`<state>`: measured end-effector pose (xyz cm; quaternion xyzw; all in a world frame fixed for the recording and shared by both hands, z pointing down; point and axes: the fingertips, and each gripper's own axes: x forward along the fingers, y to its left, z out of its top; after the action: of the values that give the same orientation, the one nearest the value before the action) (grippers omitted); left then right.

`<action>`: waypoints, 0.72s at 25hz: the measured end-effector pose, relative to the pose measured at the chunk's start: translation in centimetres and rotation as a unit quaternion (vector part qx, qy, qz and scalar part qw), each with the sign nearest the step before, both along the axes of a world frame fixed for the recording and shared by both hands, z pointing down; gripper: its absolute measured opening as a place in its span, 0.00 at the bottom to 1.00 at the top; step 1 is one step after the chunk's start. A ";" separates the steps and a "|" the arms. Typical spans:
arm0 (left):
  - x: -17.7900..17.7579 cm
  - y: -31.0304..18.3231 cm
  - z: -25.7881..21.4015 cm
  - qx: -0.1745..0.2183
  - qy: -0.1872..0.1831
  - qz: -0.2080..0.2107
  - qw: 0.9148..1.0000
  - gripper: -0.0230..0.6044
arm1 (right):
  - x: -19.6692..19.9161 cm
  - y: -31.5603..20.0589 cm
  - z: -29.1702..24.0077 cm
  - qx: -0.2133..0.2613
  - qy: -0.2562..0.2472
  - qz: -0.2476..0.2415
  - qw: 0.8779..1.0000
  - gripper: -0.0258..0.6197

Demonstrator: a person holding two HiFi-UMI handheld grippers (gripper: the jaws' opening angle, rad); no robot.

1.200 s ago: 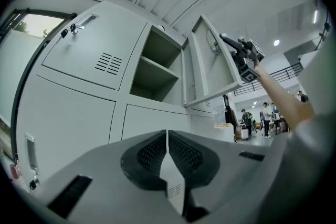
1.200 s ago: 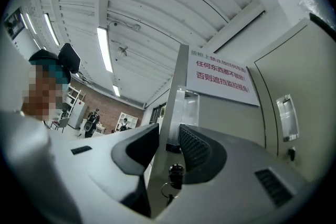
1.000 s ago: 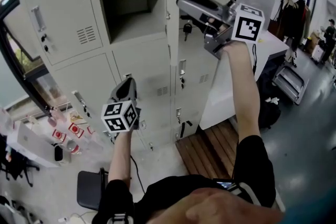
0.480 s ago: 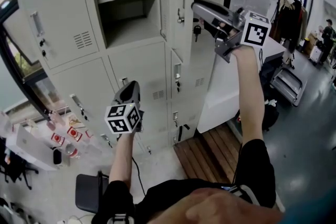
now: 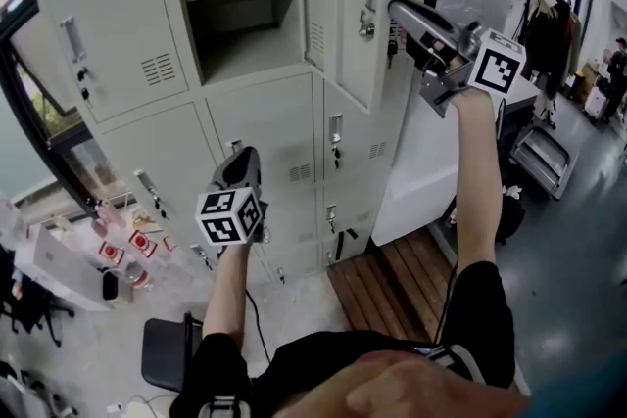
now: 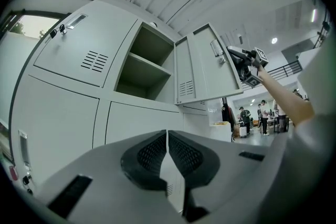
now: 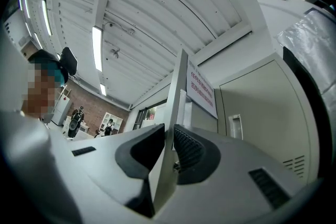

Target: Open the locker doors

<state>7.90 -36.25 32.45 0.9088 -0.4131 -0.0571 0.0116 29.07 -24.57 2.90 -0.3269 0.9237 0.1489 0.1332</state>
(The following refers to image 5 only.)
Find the white box cabinet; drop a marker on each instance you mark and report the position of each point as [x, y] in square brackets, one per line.
[416, 191]

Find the pink pump bottle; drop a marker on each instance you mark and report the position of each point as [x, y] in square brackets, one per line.
[99, 222]
[116, 213]

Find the black-headed key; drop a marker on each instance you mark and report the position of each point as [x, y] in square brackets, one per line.
[392, 50]

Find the grey office chair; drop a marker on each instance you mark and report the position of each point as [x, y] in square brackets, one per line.
[34, 394]

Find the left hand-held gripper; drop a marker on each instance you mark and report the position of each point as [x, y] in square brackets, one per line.
[223, 218]

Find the teal headset edge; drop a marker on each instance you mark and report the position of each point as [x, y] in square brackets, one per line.
[588, 399]

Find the wooden slat bench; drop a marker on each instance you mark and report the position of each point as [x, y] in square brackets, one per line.
[387, 289]

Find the clear dispenser water bottle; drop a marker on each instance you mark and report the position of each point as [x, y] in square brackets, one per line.
[12, 225]

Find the coat rack with dark clothes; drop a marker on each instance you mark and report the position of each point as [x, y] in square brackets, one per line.
[548, 39]

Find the grey folded hand cart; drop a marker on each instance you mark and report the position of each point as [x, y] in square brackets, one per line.
[544, 161]

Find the grey desk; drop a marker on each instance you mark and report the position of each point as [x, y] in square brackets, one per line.
[526, 95]

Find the white power strip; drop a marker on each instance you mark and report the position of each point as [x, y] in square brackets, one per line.
[115, 407]

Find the person's left forearm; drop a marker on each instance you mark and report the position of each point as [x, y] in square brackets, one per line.
[227, 293]

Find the black folding chair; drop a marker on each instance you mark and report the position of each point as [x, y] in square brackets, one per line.
[161, 352]

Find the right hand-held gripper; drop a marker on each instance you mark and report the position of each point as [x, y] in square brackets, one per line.
[497, 63]

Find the clear water jug red cap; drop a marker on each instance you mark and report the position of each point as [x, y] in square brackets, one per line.
[142, 242]
[169, 244]
[110, 252]

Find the crumpled white tissue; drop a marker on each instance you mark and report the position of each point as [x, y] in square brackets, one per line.
[513, 192]

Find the black backpack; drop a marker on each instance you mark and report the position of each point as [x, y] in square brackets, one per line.
[512, 220]

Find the person's black striped shirt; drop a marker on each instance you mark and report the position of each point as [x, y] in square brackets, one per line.
[318, 357]

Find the person's face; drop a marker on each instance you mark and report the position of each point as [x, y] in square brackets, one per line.
[392, 391]

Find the white water dispenser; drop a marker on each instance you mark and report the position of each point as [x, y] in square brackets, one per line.
[59, 269]

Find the red and white bottle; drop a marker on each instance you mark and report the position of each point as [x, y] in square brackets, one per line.
[453, 216]

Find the clear bottle red label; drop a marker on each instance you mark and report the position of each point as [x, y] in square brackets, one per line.
[138, 280]

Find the beige metal locker cabinet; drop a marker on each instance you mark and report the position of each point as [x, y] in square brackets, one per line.
[122, 14]

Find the black window frame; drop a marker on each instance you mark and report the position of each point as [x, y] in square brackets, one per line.
[63, 137]

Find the person's right hand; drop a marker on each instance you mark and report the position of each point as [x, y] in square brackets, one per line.
[458, 62]

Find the person's right forearm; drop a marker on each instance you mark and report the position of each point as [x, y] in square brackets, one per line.
[477, 186]

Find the locker door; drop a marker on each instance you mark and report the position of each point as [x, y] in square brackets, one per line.
[352, 14]

